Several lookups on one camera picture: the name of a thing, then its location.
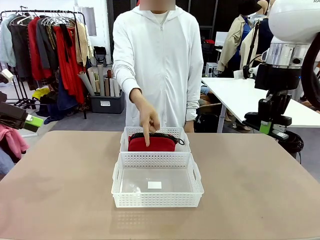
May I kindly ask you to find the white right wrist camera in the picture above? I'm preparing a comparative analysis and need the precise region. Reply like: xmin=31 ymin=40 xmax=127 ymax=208
xmin=233 ymin=50 xmax=270 ymax=80

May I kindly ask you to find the black hanging scarf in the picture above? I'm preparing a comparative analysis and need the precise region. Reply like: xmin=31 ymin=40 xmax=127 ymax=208
xmin=59 ymin=23 xmax=74 ymax=64

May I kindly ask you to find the person's left forearm white sleeve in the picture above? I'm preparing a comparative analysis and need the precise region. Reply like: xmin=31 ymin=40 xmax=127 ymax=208
xmin=185 ymin=99 xmax=201 ymax=122

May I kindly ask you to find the light blue hanging garment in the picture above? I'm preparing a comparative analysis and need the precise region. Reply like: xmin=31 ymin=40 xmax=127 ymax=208
xmin=0 ymin=14 xmax=17 ymax=68

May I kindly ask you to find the long red hanging dress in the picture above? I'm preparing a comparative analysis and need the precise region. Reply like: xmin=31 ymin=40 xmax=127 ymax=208
xmin=53 ymin=24 xmax=86 ymax=105

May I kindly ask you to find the beige hanging garment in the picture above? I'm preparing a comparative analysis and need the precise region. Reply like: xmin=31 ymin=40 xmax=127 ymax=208
xmin=74 ymin=20 xmax=95 ymax=68

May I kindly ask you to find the grey sheet on wall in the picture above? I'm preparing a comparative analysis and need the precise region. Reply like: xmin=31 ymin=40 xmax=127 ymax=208
xmin=81 ymin=6 xmax=97 ymax=37

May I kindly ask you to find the black cable bundle on floor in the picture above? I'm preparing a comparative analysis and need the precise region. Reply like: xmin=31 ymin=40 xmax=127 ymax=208
xmin=277 ymin=129 xmax=305 ymax=154

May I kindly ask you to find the black office chair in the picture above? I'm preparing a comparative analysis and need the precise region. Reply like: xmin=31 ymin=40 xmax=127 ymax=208
xmin=93 ymin=45 xmax=109 ymax=68

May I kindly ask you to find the white background table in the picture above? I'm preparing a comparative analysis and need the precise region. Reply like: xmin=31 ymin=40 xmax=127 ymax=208
xmin=201 ymin=77 xmax=320 ymax=129

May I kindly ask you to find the slanted grey paper roll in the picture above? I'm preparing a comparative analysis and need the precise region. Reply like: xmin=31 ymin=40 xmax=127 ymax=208
xmin=78 ymin=70 xmax=96 ymax=97

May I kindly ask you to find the red pouch black zipper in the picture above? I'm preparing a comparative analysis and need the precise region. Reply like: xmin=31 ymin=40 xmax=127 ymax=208
xmin=127 ymin=132 xmax=186 ymax=153

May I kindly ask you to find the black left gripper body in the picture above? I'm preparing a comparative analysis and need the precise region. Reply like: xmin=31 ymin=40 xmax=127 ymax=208
xmin=0 ymin=90 xmax=29 ymax=130

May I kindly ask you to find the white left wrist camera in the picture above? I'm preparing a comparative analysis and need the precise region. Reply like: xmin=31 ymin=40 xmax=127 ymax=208
xmin=0 ymin=68 xmax=15 ymax=85

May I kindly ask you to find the mannequin in navy top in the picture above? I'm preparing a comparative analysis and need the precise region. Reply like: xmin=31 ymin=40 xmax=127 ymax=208
xmin=249 ymin=16 xmax=275 ymax=66

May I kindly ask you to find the mannequin in beige trench coat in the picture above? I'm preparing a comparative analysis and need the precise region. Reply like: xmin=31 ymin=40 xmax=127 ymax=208
xmin=216 ymin=0 xmax=262 ymax=79

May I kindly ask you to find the grey hanging jacket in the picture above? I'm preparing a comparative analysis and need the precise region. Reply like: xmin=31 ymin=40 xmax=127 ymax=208
xmin=35 ymin=16 xmax=59 ymax=70

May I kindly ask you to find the person's left hand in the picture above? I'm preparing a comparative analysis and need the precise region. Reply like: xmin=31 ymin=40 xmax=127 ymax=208
xmin=184 ymin=120 xmax=196 ymax=134

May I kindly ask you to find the black metal clothes rack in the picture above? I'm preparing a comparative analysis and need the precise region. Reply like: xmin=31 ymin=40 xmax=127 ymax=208
xmin=0 ymin=9 xmax=88 ymax=120

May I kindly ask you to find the white monitor back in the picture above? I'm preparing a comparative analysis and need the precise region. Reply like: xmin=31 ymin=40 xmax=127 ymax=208
xmin=214 ymin=31 xmax=230 ymax=49

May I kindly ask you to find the person in white hoodie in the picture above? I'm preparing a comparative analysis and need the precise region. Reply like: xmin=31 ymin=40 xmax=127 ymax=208
xmin=112 ymin=4 xmax=204 ymax=134

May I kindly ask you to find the person's right hand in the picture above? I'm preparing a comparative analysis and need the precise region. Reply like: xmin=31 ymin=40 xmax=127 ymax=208
xmin=129 ymin=87 xmax=161 ymax=148

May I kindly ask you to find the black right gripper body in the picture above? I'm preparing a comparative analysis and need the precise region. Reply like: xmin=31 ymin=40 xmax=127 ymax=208
xmin=254 ymin=63 xmax=302 ymax=124

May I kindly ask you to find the dark brown hanging garment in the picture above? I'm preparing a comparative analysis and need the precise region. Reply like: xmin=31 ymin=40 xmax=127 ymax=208
xmin=9 ymin=16 xmax=33 ymax=86

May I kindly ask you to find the tall grey cardboard tube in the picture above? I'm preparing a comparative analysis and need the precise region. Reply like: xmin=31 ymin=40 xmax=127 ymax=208
xmin=96 ymin=63 xmax=106 ymax=97

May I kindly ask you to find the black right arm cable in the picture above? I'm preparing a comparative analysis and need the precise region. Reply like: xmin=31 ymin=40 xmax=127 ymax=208
xmin=300 ymin=31 xmax=320 ymax=112

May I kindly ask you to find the white perforated plastic basket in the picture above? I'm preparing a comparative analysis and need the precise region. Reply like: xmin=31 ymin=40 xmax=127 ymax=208
xmin=119 ymin=126 xmax=192 ymax=154

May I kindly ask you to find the dark grey storage bin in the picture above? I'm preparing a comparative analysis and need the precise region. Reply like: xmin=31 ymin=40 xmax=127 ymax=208
xmin=89 ymin=88 xmax=126 ymax=115

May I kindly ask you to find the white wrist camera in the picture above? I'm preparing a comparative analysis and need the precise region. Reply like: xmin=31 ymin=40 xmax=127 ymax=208
xmin=233 ymin=50 xmax=270 ymax=80
xmin=0 ymin=68 xmax=15 ymax=85

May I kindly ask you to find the white perforated basket with label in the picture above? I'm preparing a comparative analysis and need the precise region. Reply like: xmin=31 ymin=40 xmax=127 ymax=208
xmin=110 ymin=151 xmax=205 ymax=209

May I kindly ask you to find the yellow item on floor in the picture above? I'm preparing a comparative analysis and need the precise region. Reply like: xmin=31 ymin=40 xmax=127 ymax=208
xmin=31 ymin=87 xmax=51 ymax=100

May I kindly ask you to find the pink garment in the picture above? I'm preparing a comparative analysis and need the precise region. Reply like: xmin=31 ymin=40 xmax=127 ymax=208
xmin=0 ymin=123 xmax=30 ymax=161

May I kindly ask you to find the dark blue garment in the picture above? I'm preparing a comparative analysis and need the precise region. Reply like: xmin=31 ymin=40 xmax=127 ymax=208
xmin=44 ymin=73 xmax=79 ymax=124

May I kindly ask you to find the red hanging jacket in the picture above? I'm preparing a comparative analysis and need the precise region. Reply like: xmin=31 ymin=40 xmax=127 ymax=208
xmin=26 ymin=16 xmax=53 ymax=81

